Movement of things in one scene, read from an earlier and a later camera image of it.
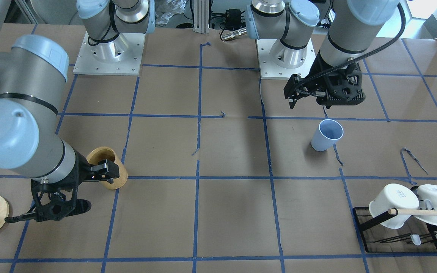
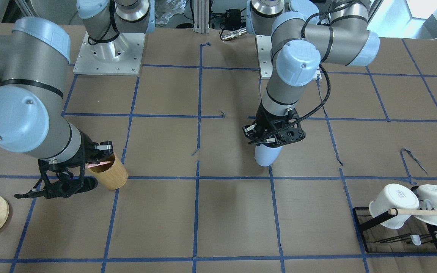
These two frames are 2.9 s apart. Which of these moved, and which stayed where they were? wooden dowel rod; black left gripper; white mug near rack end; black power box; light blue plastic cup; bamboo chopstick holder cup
Moved: light blue plastic cup; black left gripper
Stayed: wooden dowel rod; white mug near rack end; black power box; bamboo chopstick holder cup
